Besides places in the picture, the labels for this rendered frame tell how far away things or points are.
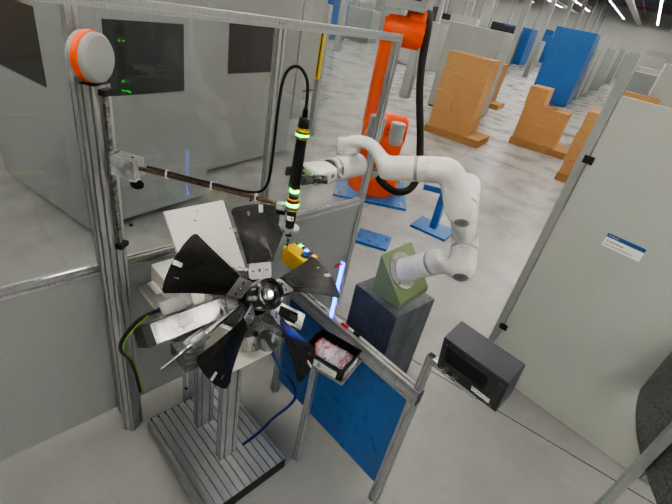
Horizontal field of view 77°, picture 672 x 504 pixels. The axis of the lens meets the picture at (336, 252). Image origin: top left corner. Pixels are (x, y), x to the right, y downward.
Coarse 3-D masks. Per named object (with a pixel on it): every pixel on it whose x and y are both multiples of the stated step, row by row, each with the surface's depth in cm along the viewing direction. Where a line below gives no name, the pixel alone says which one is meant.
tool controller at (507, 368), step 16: (448, 336) 152; (464, 336) 152; (480, 336) 151; (448, 352) 153; (464, 352) 147; (480, 352) 146; (496, 352) 146; (448, 368) 158; (464, 368) 150; (480, 368) 144; (496, 368) 142; (512, 368) 142; (464, 384) 155; (480, 384) 148; (496, 384) 142; (512, 384) 143; (496, 400) 146
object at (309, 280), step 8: (304, 264) 182; (312, 264) 184; (320, 264) 185; (296, 272) 176; (304, 272) 178; (312, 272) 180; (320, 272) 182; (328, 272) 184; (288, 280) 170; (296, 280) 171; (304, 280) 173; (312, 280) 175; (320, 280) 178; (328, 280) 181; (296, 288) 167; (304, 288) 169; (312, 288) 172; (320, 288) 174; (328, 288) 177; (336, 288) 180; (336, 296) 177
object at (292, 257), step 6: (288, 246) 214; (294, 246) 215; (282, 252) 215; (288, 252) 211; (294, 252) 210; (300, 252) 211; (282, 258) 216; (288, 258) 213; (294, 258) 209; (300, 258) 207; (306, 258) 207; (288, 264) 214; (294, 264) 210; (300, 264) 207
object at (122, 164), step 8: (112, 152) 150; (120, 152) 153; (112, 160) 149; (120, 160) 149; (128, 160) 149; (136, 160) 150; (144, 160) 154; (112, 168) 151; (120, 168) 150; (128, 168) 150; (136, 168) 151; (120, 176) 152; (128, 176) 151; (136, 176) 152
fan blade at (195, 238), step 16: (192, 240) 141; (176, 256) 140; (192, 256) 142; (208, 256) 144; (176, 272) 142; (192, 272) 144; (208, 272) 146; (224, 272) 149; (176, 288) 144; (192, 288) 147; (208, 288) 150; (224, 288) 152
